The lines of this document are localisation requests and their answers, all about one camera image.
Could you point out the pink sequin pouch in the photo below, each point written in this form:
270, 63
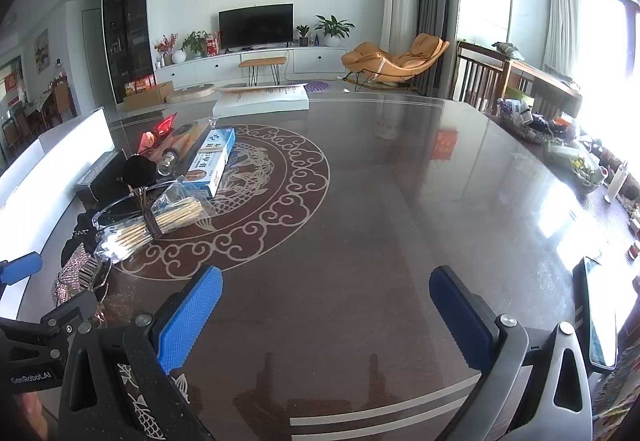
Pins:
80, 273

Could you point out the tall dark display cabinet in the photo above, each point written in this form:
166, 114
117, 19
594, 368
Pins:
125, 21

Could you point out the wooden rolling pin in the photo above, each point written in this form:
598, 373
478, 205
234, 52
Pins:
192, 136

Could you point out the white television cabinet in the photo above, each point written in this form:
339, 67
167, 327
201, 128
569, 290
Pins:
200, 68

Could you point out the white board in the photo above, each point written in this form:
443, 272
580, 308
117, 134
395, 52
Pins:
60, 141

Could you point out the purple floor mat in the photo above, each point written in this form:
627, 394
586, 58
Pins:
312, 86

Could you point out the pile of small packets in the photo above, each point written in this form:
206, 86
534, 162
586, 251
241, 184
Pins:
520, 113

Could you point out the large flat white box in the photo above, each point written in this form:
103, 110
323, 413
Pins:
260, 101

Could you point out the bag of bamboo sticks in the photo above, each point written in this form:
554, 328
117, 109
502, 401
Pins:
170, 218

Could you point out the large potted plant white pot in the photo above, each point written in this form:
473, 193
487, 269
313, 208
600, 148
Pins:
332, 28

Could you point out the framed wall painting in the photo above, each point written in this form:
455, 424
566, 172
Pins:
41, 50

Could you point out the row of orange snack boxes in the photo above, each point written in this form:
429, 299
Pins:
140, 83

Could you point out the white sheer curtain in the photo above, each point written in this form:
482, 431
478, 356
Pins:
570, 11

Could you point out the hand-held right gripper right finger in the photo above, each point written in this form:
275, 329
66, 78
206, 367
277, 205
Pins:
460, 321

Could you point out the patterned cloth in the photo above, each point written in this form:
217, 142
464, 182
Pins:
617, 411

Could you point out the bushy green potted plant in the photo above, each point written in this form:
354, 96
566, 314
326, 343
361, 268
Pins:
195, 42

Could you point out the white slim bottle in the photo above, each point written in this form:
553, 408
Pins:
615, 183

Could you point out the orange bench stool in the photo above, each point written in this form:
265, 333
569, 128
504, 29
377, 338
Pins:
262, 61

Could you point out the blue and white carton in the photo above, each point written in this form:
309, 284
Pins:
210, 161

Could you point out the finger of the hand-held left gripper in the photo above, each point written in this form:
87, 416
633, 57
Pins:
65, 316
20, 268

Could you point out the black smartphone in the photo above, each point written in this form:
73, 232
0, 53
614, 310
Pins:
597, 321

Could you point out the red foil packet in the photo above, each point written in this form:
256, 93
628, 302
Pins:
165, 125

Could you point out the red flowers in white vase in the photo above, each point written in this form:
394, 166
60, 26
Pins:
177, 56

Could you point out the clear light bulb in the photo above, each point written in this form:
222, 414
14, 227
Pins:
167, 162

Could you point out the small potted plant dark pot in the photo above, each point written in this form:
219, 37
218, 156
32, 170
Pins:
302, 35

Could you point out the red gift box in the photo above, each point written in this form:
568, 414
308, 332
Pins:
212, 45

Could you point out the grey cloth bundle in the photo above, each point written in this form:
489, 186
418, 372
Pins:
507, 50

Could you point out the black velvet cloth bundle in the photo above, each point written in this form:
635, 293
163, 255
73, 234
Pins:
137, 170

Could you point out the black rectangular box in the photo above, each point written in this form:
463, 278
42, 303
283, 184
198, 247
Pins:
97, 173

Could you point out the black flat television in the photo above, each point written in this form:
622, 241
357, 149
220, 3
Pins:
255, 26

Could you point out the wooden slatted chair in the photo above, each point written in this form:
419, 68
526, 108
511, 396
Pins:
475, 71

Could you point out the round beige cushion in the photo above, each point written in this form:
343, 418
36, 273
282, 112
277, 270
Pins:
190, 94

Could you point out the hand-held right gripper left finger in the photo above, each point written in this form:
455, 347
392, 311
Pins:
192, 316

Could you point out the orange rocking lounge chair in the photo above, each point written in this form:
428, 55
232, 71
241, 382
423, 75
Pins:
395, 61

